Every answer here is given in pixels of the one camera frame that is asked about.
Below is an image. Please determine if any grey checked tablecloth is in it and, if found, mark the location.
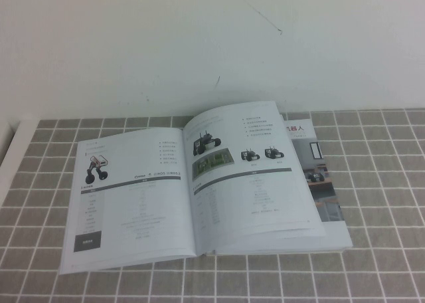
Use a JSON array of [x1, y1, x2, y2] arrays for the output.
[[0, 108, 425, 303]]

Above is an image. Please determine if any white-paged book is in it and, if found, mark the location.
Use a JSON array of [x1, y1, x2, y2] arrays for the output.
[[58, 100, 353, 276]]

